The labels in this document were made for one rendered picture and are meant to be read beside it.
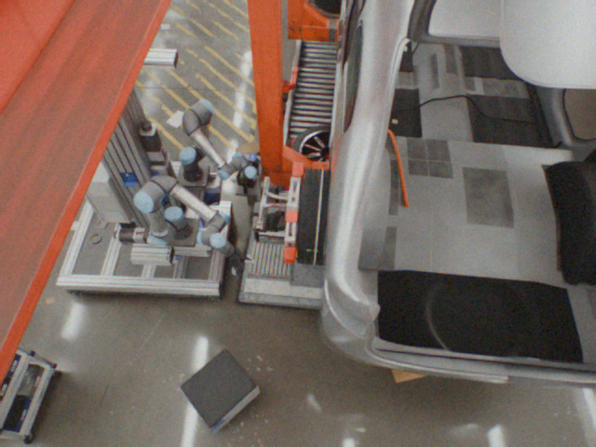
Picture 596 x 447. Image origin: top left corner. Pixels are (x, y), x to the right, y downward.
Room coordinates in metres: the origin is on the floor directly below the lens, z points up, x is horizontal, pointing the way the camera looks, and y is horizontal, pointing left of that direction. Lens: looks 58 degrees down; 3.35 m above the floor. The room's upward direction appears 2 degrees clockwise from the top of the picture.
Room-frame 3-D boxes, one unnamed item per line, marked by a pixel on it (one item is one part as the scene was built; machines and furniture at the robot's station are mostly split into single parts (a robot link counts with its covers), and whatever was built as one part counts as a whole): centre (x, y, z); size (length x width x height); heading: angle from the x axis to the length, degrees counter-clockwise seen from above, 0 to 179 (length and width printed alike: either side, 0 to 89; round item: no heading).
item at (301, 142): (2.55, -0.25, 0.39); 0.66 x 0.66 x 0.24
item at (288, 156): (2.20, -0.12, 0.69); 0.52 x 0.17 x 0.35; 86
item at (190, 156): (2.01, 0.78, 0.98); 0.13 x 0.12 x 0.14; 142
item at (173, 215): (1.50, 0.80, 0.98); 0.13 x 0.12 x 0.14; 153
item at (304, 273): (1.63, -0.14, 0.32); 0.40 x 0.30 x 0.28; 176
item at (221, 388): (0.60, 0.49, 0.17); 0.43 x 0.36 x 0.34; 134
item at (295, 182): (1.65, 0.03, 0.85); 0.54 x 0.07 x 0.54; 176
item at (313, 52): (3.45, -0.29, 0.14); 2.47 x 0.85 x 0.27; 176
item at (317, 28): (4.13, -0.25, 0.69); 0.52 x 0.17 x 0.35; 86
